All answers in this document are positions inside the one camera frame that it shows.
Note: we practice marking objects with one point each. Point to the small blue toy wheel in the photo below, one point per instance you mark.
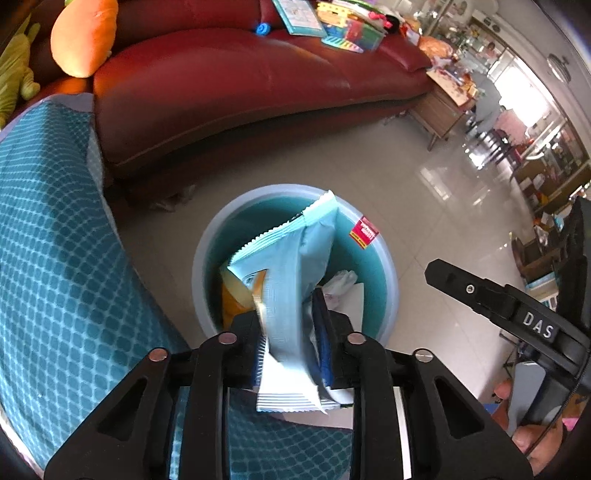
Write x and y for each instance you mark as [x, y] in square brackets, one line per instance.
[262, 27]

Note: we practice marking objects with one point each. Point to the dark dining chair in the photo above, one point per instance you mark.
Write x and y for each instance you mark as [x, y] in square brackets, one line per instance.
[496, 143]

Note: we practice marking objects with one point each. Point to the wooden side table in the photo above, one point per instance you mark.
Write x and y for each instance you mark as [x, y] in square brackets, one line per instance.
[438, 110]

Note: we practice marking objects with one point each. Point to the beige and teal tablecloth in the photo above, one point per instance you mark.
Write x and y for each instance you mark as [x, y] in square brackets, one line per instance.
[55, 230]

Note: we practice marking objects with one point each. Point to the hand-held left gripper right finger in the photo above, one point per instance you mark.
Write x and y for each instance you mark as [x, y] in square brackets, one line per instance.
[325, 355]

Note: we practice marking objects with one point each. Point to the orange snack packet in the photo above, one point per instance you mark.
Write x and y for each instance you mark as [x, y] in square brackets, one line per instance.
[233, 302]

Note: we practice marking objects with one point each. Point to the person's right hand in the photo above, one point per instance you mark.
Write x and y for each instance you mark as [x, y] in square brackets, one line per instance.
[535, 447]

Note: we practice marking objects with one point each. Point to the orange plastic bag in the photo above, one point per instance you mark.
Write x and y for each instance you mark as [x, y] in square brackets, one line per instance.
[434, 46]

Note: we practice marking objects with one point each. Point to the dark red leather sofa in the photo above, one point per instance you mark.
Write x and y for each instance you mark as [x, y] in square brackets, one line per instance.
[254, 83]

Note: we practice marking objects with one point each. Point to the light blue picture book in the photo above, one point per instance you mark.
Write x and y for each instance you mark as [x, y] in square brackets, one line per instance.
[298, 16]

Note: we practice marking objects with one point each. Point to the orange plush toy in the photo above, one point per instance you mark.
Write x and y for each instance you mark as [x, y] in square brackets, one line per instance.
[83, 37]

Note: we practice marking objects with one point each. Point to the blue-grey trash bin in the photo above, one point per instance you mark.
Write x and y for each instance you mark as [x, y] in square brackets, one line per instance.
[369, 277]

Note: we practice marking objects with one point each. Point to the light blue chips packet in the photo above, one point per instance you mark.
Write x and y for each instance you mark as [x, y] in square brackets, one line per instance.
[286, 286]

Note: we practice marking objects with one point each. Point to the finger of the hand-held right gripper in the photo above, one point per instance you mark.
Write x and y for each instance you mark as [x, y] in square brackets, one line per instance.
[466, 288]

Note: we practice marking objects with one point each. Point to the crumpled clear plastic wrapper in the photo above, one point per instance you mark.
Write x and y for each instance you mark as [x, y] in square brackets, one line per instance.
[175, 197]

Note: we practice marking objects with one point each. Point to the green plush toy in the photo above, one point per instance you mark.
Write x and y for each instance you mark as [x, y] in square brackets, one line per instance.
[16, 74]

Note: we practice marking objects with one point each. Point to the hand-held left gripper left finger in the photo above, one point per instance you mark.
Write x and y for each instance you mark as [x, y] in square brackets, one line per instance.
[240, 355]

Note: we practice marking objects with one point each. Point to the small red packet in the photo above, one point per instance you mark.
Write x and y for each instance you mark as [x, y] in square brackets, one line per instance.
[364, 232]

